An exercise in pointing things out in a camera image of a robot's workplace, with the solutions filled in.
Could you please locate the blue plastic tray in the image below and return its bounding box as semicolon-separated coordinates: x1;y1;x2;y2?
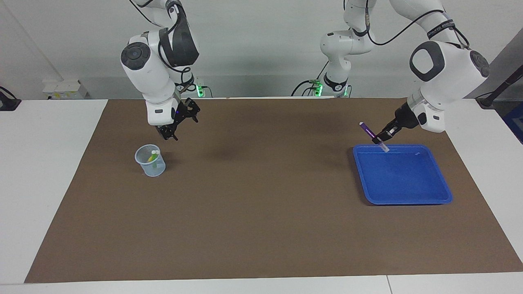
353;144;453;205

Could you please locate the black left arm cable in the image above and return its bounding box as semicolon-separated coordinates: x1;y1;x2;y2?
343;0;470;49

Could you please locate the purple marker pen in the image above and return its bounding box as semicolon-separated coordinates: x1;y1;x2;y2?
359;122;391;153

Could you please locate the brown table mat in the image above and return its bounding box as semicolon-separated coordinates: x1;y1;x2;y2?
25;97;523;283

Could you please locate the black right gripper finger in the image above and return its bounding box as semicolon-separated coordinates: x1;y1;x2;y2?
157;124;179;142
183;97;201;123

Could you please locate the translucent plastic cup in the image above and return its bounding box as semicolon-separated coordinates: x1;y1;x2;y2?
135;144;167;177

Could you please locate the white power strip box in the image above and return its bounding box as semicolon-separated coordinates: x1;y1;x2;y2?
42;79;89;100

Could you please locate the black base cable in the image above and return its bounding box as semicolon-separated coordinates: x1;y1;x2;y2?
291;61;330;97

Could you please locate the black clamp mount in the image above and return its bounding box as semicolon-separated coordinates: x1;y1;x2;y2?
0;86;22;111

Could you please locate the black stand pole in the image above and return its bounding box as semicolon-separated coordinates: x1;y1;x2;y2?
476;65;523;109

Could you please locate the blue box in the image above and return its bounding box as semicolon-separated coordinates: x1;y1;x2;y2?
502;102;523;144

